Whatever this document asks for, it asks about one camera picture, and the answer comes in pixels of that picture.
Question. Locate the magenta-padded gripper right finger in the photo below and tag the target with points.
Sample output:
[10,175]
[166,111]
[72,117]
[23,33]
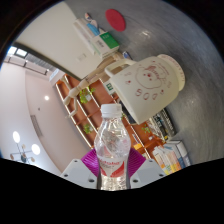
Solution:
[148,170]

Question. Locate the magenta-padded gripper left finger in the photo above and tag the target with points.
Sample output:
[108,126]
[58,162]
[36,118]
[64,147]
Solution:
[76,170]

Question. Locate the clear plastic water bottle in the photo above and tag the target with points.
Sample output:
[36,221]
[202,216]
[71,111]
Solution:
[112,150]

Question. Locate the colourful paperback book stack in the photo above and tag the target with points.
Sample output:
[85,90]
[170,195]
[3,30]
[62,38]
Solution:
[171,156]

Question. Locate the ceiling air vent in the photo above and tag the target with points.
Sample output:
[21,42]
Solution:
[36,125]

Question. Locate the wooden bookshelf unit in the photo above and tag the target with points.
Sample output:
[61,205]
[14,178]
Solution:
[96,113]

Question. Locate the recessed ceiling light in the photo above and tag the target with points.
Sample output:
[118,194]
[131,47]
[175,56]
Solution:
[46,97]

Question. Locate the cream mug with red print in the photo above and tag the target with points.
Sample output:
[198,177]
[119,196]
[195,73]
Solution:
[150,86]

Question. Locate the tall green white carton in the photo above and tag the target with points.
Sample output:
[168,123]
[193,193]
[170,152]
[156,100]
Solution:
[111,88]

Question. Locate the grey curtain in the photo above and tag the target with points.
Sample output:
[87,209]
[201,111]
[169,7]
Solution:
[30,65]

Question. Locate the window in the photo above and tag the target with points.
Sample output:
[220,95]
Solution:
[18,51]

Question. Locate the flat round red coaster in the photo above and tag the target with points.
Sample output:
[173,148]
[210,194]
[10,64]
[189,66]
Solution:
[115,20]

